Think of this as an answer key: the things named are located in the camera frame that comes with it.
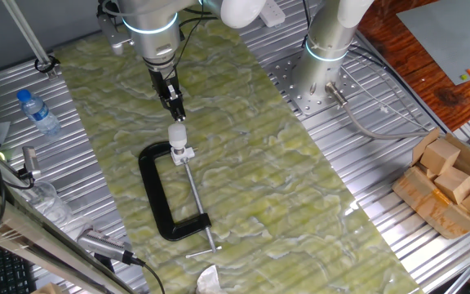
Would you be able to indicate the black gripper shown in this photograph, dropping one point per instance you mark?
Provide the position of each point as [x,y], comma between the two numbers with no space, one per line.
[161,79]

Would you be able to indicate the white light bulb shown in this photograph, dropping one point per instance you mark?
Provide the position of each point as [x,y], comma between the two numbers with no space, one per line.
[177,134]

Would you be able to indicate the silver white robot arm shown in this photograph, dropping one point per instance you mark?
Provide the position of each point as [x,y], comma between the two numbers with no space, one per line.
[155,36]

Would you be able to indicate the black C-clamp with steel screw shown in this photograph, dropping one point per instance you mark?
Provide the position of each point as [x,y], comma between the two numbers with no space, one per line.
[153,192]

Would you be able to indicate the green marble pattern mat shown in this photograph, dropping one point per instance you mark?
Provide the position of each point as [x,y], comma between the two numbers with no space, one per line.
[259,183]

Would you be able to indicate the water bottle with blue cap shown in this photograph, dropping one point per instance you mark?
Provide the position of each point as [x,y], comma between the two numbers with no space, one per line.
[39,112]

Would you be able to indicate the white power strip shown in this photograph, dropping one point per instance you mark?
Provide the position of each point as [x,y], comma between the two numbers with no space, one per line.
[273,14]

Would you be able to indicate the slanted aluminium pole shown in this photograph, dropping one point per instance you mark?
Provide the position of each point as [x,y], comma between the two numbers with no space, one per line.
[27,36]

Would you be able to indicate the crumpled white tissue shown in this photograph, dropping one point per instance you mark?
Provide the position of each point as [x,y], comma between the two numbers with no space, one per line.
[208,281]

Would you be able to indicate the small cardboard box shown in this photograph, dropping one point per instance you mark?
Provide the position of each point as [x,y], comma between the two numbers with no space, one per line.
[47,289]

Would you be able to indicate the brown wooden table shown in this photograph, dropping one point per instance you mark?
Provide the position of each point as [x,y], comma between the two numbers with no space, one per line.
[422,81]

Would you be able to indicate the small light wooden block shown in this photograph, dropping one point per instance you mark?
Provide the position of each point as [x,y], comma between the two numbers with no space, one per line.
[428,173]

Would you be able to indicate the large cardboard box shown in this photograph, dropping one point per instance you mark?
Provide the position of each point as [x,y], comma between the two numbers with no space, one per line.
[426,204]

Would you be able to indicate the grey flat board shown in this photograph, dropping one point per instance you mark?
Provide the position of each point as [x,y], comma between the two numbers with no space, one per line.
[451,36]

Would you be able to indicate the small green piece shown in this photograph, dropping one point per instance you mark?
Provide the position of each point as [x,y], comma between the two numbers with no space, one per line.
[463,77]

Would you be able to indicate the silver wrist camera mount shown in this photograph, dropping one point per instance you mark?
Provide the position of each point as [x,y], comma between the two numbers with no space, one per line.
[112,32]

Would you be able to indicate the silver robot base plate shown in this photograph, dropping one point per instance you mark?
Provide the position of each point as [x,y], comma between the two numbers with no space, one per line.
[284,77]

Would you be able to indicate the silver depth camera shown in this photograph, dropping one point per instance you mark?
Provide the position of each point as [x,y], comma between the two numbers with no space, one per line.
[104,245]
[29,157]

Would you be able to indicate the aluminium frame beam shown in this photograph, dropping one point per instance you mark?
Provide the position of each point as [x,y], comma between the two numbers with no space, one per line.
[27,241]

